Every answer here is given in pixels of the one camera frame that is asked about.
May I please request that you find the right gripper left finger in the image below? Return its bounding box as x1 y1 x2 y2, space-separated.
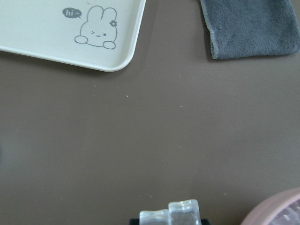
129 218 140 225

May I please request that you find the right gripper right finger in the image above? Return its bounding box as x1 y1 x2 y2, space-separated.
201 219 209 225

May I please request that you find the pink bowl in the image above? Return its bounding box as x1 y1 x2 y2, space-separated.
242 188 300 225

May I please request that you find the cream bunny tray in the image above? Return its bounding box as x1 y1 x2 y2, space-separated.
0 0 146 72

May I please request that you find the grey folded cloth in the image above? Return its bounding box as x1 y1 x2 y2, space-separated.
200 0 300 60

